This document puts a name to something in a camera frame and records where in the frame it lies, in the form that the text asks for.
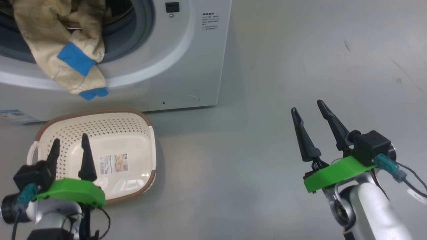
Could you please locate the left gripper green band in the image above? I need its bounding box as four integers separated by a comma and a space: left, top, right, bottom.
35, 133, 106, 240

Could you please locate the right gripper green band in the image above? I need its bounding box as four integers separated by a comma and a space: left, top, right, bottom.
291, 99, 377, 194

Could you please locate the cream garment with blue cuffs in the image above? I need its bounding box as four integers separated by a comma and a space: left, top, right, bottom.
9, 0, 109, 100

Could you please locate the basket product label sticker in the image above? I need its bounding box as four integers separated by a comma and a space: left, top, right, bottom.
99, 153, 129, 175

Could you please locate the cream perforated basket brown rim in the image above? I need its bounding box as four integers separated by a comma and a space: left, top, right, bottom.
26, 108, 157, 205

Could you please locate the grey rubber door gasket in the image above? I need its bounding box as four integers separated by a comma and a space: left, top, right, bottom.
0, 0, 155, 64

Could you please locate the white front-load washing machine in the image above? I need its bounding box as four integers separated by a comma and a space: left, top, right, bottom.
0, 0, 233, 124

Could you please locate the blue energy label sticker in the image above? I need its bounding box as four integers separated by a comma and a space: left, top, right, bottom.
0, 109, 37, 124

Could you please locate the perforated steel washer drum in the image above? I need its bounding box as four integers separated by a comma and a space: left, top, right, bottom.
0, 0, 135, 30

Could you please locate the left camera cable teal connector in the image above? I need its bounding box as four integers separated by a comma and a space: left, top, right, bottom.
12, 183, 39, 240

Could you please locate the thin black left gripper cable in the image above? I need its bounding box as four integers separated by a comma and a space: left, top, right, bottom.
62, 207, 111, 240

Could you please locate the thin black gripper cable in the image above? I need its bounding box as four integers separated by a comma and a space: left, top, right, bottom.
62, 207, 111, 240
394, 162, 427, 187

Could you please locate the thin black right gripper cable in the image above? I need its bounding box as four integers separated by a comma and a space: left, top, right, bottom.
394, 162, 427, 187

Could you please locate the white cable tag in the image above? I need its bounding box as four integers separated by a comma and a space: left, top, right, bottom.
407, 188, 427, 204

